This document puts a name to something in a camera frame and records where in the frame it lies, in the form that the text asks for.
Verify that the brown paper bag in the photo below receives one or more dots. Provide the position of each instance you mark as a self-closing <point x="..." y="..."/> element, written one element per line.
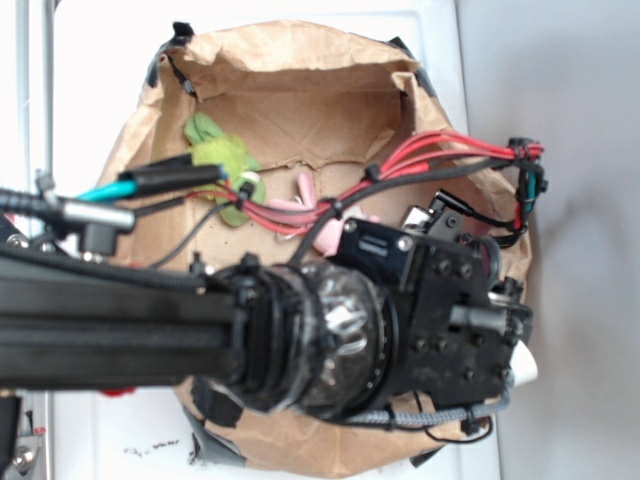
<point x="344" y="127"/>

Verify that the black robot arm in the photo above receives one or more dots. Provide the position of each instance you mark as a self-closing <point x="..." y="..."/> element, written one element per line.
<point x="306" y="337"/>

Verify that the aluminium extrusion rail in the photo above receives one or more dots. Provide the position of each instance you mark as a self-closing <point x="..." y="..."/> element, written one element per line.
<point x="35" y="24"/>

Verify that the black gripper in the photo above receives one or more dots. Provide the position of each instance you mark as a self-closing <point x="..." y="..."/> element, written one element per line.
<point x="451" y="321"/>

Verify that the green plush toy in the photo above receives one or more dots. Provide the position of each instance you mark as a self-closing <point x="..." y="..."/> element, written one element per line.
<point x="210" y="145"/>

